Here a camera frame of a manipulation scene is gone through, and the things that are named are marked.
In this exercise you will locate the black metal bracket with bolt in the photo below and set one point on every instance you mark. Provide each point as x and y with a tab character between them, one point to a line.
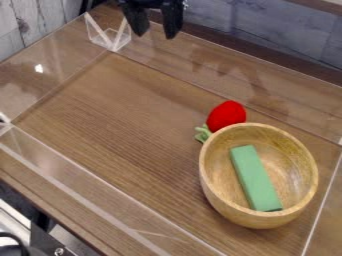
45	245

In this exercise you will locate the wooden bowl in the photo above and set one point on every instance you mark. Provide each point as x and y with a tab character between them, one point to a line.
290	166

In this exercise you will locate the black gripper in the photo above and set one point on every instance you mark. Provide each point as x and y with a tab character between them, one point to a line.
138	20

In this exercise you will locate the red plush strawberry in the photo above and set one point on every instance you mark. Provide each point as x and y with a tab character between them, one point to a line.
226	114

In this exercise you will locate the green rectangular block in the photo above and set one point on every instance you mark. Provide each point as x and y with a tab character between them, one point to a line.
254	179

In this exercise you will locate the clear acrylic tray enclosure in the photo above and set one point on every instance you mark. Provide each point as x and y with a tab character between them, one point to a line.
98	145

